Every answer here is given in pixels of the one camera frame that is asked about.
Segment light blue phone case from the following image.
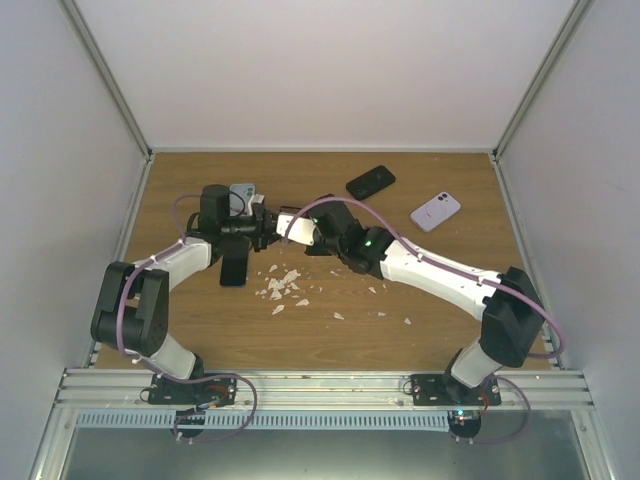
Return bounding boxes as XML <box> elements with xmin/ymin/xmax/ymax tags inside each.
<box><xmin>229</xmin><ymin>183</ymin><xmax>255</xmax><ymax>216</ymax></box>

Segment black smartphone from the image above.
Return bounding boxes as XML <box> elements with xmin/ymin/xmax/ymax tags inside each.
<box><xmin>219</xmin><ymin>242</ymin><xmax>249</xmax><ymax>288</ymax></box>

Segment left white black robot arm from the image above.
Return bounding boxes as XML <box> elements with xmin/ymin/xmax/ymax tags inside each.
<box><xmin>90</xmin><ymin>184</ymin><xmax>279</xmax><ymax>404</ymax></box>

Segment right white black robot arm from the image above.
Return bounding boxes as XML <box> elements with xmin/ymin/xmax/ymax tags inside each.
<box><xmin>303</xmin><ymin>195</ymin><xmax>544</xmax><ymax>405</ymax></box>

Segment black cased phone rear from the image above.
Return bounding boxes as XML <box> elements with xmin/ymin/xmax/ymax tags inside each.
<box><xmin>345</xmin><ymin>165</ymin><xmax>396</xmax><ymax>201</ymax></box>

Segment lilac phone case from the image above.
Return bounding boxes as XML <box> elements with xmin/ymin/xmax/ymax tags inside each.
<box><xmin>410</xmin><ymin>192</ymin><xmax>461</xmax><ymax>232</ymax></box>

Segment white debris pieces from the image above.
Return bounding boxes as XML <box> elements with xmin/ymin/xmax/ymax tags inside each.
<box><xmin>247</xmin><ymin>250</ymin><xmax>417</xmax><ymax>326</ymax></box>

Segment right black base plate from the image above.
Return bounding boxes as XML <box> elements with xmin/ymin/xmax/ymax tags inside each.
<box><xmin>401</xmin><ymin>373</ymin><xmax>502</xmax><ymax>407</ymax></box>

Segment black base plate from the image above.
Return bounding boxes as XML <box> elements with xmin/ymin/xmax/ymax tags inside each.
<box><xmin>139</xmin><ymin>375</ymin><xmax>237</xmax><ymax>408</ymax></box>
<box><xmin>401</xmin><ymin>373</ymin><xmax>502</xmax><ymax>407</ymax></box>

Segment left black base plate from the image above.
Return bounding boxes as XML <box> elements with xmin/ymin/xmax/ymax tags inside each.
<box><xmin>139</xmin><ymin>375</ymin><xmax>237</xmax><ymax>408</ymax></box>

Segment grey slotted cable duct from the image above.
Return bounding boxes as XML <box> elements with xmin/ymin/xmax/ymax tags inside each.
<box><xmin>76</xmin><ymin>409</ymin><xmax>449</xmax><ymax>433</ymax></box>

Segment aluminium front rail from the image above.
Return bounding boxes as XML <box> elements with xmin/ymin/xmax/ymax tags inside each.
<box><xmin>54</xmin><ymin>369</ymin><xmax>594</xmax><ymax>410</ymax></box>

